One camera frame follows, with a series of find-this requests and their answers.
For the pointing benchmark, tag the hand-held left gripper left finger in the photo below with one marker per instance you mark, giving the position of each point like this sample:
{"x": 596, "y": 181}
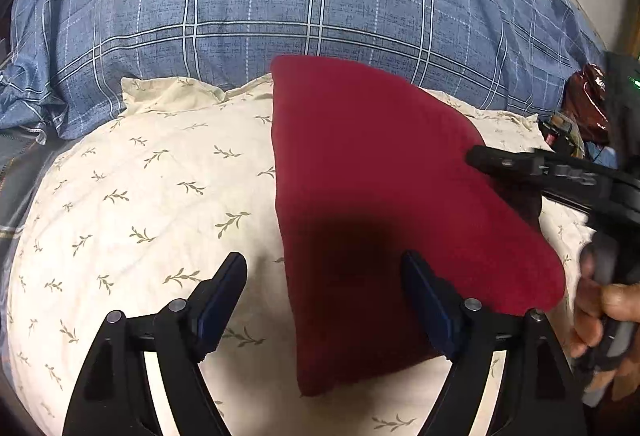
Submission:
{"x": 210, "y": 327}

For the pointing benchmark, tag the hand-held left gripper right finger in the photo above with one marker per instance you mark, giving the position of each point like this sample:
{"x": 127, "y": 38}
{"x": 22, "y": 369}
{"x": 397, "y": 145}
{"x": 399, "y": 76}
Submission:
{"x": 435, "y": 316}

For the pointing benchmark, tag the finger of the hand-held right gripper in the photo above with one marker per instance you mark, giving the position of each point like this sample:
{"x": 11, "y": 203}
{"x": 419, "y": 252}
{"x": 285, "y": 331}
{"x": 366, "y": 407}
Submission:
{"x": 520, "y": 168}

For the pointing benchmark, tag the dark red cloth garment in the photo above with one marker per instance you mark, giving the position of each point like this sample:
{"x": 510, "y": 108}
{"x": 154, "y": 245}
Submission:
{"x": 375, "y": 155}

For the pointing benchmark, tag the person's right hand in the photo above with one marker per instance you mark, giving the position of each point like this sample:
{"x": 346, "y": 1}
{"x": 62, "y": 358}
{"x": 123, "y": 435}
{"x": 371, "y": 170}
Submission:
{"x": 590, "y": 316}

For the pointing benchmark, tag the small blue object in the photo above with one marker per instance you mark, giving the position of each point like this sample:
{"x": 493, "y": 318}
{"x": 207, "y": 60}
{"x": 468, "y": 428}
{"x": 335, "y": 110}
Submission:
{"x": 602, "y": 155}

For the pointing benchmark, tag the shiny dark red bag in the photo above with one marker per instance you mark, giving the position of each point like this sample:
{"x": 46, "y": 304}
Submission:
{"x": 587, "y": 100}

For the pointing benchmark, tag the cream leaf-print pillow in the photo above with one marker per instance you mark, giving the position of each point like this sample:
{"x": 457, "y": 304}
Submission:
{"x": 150, "y": 216}

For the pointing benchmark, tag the grey striped star bed sheet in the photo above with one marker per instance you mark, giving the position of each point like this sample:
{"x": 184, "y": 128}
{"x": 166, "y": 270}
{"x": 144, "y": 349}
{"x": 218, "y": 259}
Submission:
{"x": 17, "y": 186}

